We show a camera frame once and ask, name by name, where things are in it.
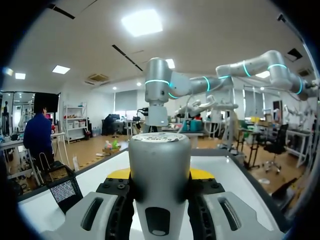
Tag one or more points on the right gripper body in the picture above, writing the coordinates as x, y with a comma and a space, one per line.
156, 115

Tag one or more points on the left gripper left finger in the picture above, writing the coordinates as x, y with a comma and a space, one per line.
75, 215

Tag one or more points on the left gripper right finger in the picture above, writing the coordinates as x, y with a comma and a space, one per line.
252, 215

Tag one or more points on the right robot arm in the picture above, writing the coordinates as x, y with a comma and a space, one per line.
225, 75

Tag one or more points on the black mesh cup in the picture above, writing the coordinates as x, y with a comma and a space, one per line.
63, 186

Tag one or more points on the person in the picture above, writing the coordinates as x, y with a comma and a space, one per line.
37, 140

